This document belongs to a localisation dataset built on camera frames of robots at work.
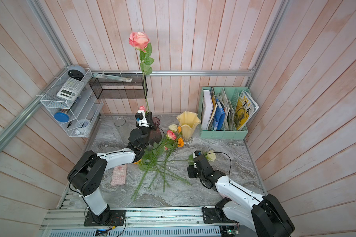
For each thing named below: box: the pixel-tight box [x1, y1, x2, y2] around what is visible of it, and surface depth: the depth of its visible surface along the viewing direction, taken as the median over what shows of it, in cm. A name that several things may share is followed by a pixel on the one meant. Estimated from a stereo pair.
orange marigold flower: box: [163, 137, 185, 193], surface depth 97 cm
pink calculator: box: [111, 163, 127, 186], surface depth 87 cm
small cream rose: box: [168, 123, 178, 133], surface depth 109 cm
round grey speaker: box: [67, 65, 86, 81], surface depth 83 cm
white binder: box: [201, 89, 214, 131], surface depth 96 cm
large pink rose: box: [128, 31, 155, 112], surface depth 63 cm
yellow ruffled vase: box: [176, 111, 202, 145], surface depth 94 cm
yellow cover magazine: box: [233, 90, 260, 131], surface depth 100 cm
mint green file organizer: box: [197, 86, 252, 140], surface depth 100 cm
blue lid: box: [53, 112, 70, 123], surface depth 79 cm
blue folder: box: [212, 96, 225, 131], surface depth 97 cm
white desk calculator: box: [56, 77, 85, 101], surface depth 79 cm
